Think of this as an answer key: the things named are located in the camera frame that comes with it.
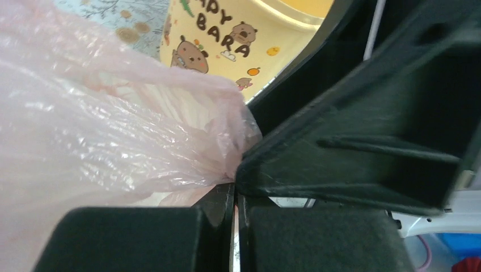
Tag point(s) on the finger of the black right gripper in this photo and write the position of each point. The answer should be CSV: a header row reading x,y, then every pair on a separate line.
x,y
397,131
335,50

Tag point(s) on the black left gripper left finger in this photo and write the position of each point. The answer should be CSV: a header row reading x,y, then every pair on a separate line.
x,y
216,229

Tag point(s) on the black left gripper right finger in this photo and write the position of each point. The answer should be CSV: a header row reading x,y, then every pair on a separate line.
x,y
245,205

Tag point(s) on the yellow trash bin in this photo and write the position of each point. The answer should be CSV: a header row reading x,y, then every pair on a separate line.
x,y
248,42

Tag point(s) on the pink plastic trash bag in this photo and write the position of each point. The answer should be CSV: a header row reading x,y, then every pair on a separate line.
x,y
88,121

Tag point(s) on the blue folded cloth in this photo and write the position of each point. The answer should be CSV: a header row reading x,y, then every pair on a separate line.
x,y
462,245

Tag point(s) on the red cloth in background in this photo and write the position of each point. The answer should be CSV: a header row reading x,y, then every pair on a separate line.
x,y
468,264

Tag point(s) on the floral patterned table mat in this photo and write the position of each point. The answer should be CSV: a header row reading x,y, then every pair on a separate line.
x,y
138,23

